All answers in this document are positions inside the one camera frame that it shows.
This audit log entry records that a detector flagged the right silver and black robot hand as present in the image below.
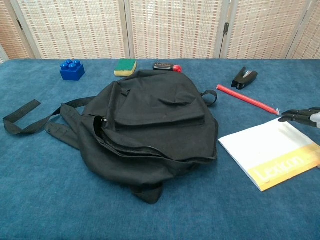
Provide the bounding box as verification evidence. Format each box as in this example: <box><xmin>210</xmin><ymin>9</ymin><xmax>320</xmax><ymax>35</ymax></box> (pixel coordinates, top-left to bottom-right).
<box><xmin>277</xmin><ymin>106</ymin><xmax>320</xmax><ymax>130</ymax></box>

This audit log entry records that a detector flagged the yellow and white notebook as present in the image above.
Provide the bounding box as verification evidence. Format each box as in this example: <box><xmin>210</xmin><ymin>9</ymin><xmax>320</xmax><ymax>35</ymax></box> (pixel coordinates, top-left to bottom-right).
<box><xmin>217</xmin><ymin>117</ymin><xmax>320</xmax><ymax>193</ymax></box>

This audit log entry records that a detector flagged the black fabric backpack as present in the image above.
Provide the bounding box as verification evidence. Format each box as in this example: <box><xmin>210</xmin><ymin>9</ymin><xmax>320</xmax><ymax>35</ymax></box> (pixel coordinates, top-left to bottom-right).
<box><xmin>2</xmin><ymin>69</ymin><xmax>220</xmax><ymax>205</ymax></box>

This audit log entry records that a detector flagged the red pen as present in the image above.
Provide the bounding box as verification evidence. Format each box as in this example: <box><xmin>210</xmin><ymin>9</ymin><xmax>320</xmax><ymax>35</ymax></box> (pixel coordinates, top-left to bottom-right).
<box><xmin>216</xmin><ymin>84</ymin><xmax>281</xmax><ymax>116</ymax></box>

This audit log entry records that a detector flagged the black stapler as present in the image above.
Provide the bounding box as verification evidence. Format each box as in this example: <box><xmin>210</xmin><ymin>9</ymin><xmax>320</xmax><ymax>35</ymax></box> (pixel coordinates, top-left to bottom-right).
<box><xmin>231</xmin><ymin>66</ymin><xmax>259</xmax><ymax>90</ymax></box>

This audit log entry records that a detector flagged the woven folding screen panel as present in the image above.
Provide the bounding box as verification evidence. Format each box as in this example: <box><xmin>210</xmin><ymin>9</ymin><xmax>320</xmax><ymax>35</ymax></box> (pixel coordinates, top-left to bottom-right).
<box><xmin>219</xmin><ymin>0</ymin><xmax>316</xmax><ymax>60</ymax></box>
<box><xmin>286</xmin><ymin>0</ymin><xmax>320</xmax><ymax>60</ymax></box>
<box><xmin>124</xmin><ymin>0</ymin><xmax>230</xmax><ymax>60</ymax></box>
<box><xmin>0</xmin><ymin>0</ymin><xmax>36</xmax><ymax>60</ymax></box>
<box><xmin>9</xmin><ymin>0</ymin><xmax>131</xmax><ymax>60</ymax></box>

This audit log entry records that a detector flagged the small black box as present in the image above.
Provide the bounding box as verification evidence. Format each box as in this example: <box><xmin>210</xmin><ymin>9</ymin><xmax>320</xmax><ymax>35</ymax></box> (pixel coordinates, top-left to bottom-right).
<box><xmin>152</xmin><ymin>62</ymin><xmax>175</xmax><ymax>72</ymax></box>

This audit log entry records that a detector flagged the green and yellow sponge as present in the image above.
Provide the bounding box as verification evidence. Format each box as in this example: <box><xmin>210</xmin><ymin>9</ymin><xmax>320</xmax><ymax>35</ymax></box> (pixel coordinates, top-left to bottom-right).
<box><xmin>113</xmin><ymin>58</ymin><xmax>138</xmax><ymax>77</ymax></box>

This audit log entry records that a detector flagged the blue toy building brick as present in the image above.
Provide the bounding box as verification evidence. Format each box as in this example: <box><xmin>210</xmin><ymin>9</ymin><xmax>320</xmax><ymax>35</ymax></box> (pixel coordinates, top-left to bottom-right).
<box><xmin>59</xmin><ymin>59</ymin><xmax>86</xmax><ymax>81</ymax></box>

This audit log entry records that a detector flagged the blue velvet table cover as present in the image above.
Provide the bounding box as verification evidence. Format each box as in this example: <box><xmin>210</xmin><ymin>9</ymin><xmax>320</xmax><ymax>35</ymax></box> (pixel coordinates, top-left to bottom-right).
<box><xmin>0</xmin><ymin>58</ymin><xmax>320</xmax><ymax>240</ymax></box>

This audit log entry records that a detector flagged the grey mesh partition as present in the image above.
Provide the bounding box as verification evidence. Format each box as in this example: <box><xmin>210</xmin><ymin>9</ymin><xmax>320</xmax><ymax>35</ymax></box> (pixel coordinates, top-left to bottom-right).
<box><xmin>0</xmin><ymin>44</ymin><xmax>10</xmax><ymax>65</ymax></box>

